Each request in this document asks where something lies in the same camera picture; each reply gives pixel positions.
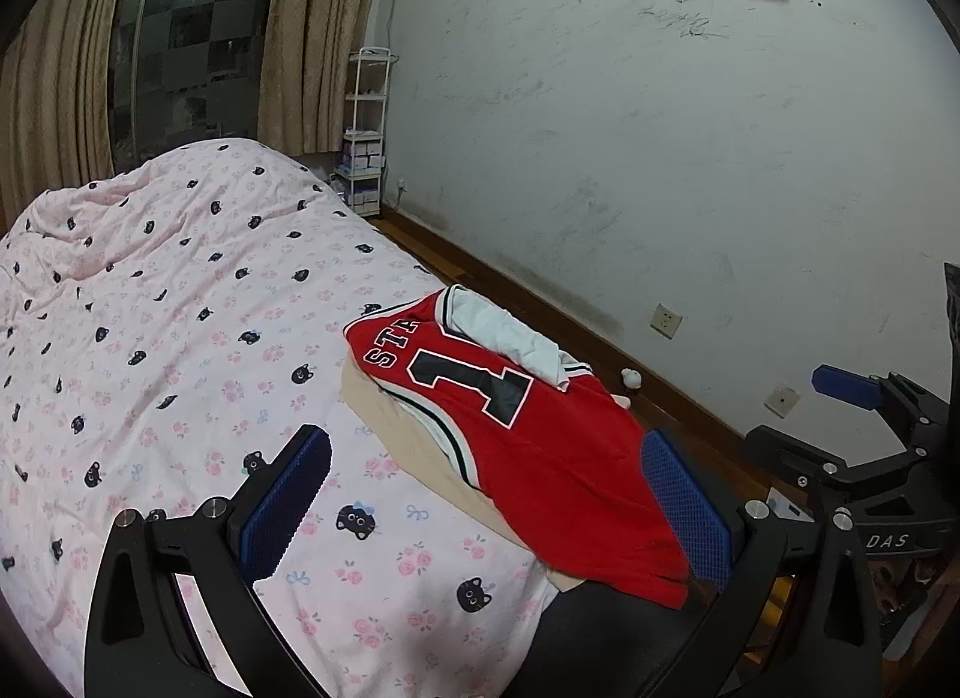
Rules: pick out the wooden baseboard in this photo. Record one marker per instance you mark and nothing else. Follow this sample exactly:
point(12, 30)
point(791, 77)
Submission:
point(525, 293)

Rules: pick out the stack of small white boxes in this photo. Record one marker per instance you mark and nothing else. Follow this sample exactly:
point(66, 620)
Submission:
point(364, 154)

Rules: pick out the person's black clothing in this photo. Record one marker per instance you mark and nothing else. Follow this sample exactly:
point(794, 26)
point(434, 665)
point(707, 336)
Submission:
point(600, 645)

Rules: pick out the dark window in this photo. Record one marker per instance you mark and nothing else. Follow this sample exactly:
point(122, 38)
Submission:
point(187, 31)

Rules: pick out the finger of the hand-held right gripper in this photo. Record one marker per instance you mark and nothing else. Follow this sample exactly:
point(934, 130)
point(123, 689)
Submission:
point(847, 385)
point(787, 454)

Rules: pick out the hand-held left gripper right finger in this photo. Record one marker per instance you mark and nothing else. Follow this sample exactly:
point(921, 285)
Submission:
point(686, 510)

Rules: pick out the red basketball jersey white sleeves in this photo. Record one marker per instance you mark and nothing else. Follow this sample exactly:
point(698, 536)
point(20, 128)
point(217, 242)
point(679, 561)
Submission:
point(562, 458)

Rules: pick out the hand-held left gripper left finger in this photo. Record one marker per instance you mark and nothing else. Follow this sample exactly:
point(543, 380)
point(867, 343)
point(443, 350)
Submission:
point(289, 503)

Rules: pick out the pink cat print blanket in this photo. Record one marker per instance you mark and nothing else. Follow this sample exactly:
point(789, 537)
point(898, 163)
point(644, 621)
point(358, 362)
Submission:
point(187, 293)

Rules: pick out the beige curtain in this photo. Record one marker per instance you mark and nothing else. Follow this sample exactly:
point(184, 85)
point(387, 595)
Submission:
point(322, 31)
point(60, 68)

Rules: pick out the beige ribbed sweater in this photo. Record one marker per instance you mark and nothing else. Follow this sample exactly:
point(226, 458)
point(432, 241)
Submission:
point(420, 443)

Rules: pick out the white shelf rack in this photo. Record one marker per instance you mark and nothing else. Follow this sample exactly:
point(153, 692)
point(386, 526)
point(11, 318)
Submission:
point(367, 97)

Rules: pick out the small white round object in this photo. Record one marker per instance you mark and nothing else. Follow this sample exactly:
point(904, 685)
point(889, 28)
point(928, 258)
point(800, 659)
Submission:
point(631, 379)

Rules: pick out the white wall outlet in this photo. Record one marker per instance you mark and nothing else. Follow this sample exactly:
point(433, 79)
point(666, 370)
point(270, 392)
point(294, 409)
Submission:
point(665, 321)
point(782, 401)

